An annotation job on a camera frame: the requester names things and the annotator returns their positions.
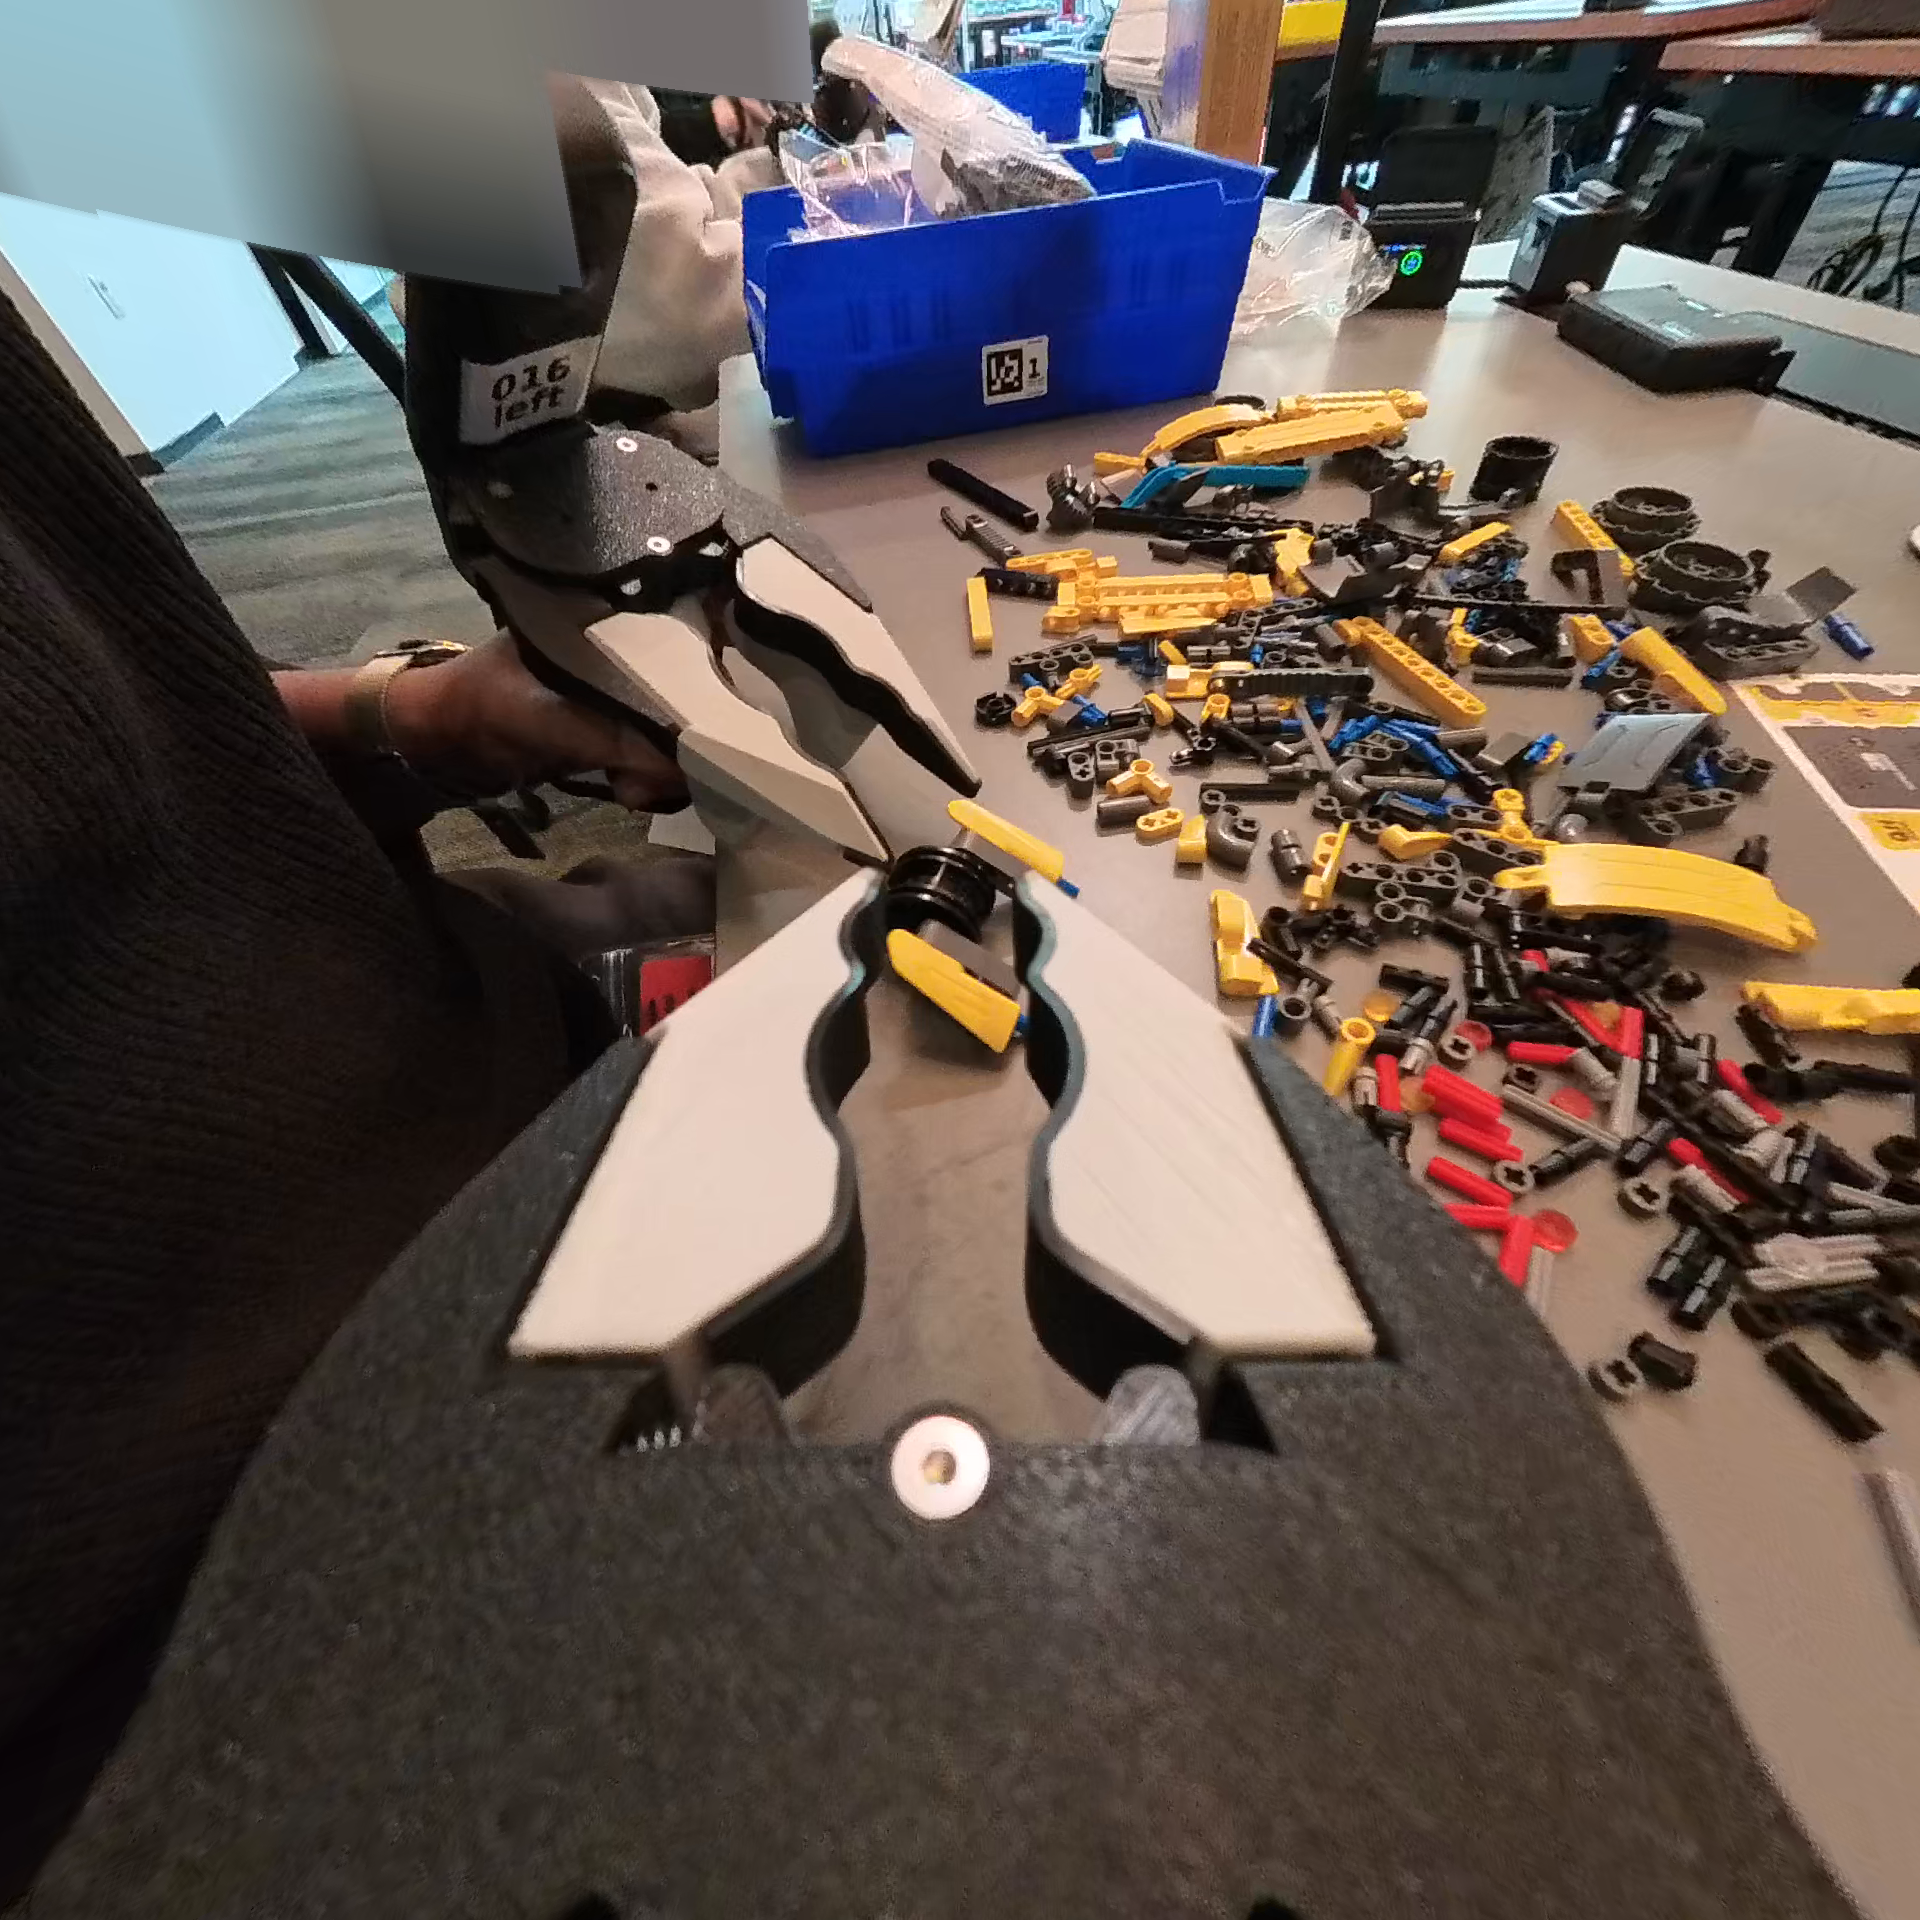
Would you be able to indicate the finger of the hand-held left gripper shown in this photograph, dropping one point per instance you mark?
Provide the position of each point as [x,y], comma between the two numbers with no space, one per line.
[737,748]
[826,633]

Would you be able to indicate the flat black device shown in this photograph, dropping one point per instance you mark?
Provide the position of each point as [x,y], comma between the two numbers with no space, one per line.
[1672,340]

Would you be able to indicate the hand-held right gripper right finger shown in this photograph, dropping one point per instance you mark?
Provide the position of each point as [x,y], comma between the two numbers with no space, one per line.
[1202,1181]

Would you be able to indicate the small grey black device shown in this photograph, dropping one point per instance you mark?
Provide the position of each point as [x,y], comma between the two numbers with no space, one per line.
[1572,239]

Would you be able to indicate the grey plastic bag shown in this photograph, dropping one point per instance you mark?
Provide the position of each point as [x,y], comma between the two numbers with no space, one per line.
[976,137]

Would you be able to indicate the pile of toy building pieces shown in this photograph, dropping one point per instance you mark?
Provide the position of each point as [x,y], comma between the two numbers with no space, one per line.
[1426,748]

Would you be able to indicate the person's left hand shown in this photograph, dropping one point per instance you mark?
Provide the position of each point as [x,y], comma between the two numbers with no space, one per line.
[527,737]

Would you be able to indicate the clear plastic bag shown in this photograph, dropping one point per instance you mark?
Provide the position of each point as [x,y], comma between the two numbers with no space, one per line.
[1310,262]

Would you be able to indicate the yellow printed instruction sheet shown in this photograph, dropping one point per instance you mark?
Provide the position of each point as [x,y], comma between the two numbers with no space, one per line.
[1847,767]

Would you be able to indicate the wooden desk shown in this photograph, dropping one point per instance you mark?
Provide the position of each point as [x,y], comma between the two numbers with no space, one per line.
[1653,18]

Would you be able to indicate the black wheel yellow brick assembly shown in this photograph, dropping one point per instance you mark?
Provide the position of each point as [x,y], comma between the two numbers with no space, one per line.
[935,983]

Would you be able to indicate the wooden post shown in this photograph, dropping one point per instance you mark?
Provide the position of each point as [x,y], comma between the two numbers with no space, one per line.
[1234,70]

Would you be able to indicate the black device with green light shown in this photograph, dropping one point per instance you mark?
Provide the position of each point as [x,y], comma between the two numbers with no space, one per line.
[1420,223]

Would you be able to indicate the clear red badge holder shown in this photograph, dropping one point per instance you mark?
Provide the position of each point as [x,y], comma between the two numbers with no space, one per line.
[668,986]

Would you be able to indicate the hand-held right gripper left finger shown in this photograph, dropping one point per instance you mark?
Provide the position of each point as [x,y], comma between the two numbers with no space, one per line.
[687,1171]

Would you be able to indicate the crumpled clear bag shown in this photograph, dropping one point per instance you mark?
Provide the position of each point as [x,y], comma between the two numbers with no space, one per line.
[855,190]

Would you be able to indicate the small blue bin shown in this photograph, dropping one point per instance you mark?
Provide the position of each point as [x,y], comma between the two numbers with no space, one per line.
[1038,96]

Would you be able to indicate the blue plastic bin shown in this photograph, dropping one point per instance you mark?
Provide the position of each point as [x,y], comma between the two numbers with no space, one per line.
[901,330]

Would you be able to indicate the dark flat panel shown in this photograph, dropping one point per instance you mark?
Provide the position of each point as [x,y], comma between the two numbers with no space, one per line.
[1858,382]

